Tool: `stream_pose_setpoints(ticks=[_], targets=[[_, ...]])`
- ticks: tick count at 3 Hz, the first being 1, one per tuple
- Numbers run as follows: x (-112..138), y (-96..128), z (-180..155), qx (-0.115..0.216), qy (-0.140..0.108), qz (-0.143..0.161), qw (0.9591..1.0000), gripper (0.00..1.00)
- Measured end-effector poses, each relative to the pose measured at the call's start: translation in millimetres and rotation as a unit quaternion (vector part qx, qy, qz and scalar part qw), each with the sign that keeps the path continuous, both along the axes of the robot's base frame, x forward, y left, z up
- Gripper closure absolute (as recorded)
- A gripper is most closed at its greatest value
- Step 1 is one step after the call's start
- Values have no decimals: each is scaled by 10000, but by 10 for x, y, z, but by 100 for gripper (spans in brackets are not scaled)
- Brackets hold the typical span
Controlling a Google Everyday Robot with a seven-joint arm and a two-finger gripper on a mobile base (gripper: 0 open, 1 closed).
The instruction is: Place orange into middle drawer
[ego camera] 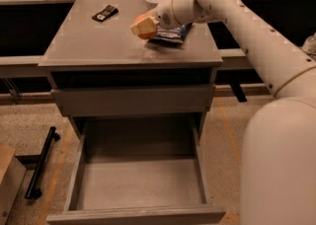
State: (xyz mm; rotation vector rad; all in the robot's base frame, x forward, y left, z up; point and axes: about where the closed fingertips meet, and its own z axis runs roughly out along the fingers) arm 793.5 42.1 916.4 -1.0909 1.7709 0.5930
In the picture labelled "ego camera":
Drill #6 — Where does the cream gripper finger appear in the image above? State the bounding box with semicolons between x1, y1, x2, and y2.
130;17;159;36

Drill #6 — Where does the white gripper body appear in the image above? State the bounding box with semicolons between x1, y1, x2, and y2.
155;0;184;28

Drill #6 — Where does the orange fruit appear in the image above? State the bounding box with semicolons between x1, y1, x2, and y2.
135;14;157;39

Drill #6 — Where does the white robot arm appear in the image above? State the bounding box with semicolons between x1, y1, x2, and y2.
131;0;316;225

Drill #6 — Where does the grey drawer cabinet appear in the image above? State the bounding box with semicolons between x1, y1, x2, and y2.
39;0;222;135

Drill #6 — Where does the closed grey top drawer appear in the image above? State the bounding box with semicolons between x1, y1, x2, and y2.
51;85;213;116

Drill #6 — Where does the open grey middle drawer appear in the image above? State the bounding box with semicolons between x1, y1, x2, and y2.
47;115;226;225

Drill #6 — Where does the black snack bar wrapper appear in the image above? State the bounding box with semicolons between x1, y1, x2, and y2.
92;5;119;22

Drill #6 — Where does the wooden box at left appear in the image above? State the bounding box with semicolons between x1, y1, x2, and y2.
0;144;26;225

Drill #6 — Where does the grey metal shelf rail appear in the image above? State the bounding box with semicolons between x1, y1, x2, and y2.
0;48;253;79

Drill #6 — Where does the black metal handle bar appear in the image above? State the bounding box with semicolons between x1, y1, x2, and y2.
25;126;60;200

